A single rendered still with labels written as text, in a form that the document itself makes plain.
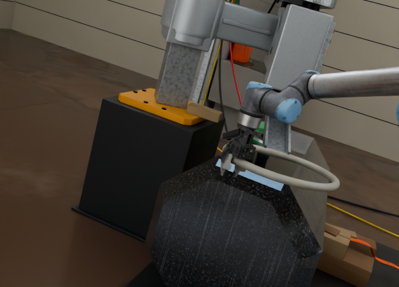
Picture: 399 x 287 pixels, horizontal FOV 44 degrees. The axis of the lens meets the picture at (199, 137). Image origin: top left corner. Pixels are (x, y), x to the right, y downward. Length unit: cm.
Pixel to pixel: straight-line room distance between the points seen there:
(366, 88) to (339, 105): 585
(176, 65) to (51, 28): 644
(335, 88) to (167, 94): 149
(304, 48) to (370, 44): 491
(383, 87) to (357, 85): 9
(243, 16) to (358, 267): 169
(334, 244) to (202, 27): 157
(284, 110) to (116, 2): 701
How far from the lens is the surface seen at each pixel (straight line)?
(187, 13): 285
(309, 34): 251
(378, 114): 744
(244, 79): 536
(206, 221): 221
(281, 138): 242
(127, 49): 843
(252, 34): 306
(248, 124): 182
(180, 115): 283
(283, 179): 180
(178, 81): 297
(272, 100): 175
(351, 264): 332
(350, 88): 165
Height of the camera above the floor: 144
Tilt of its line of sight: 15 degrees down
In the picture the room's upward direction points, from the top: 16 degrees clockwise
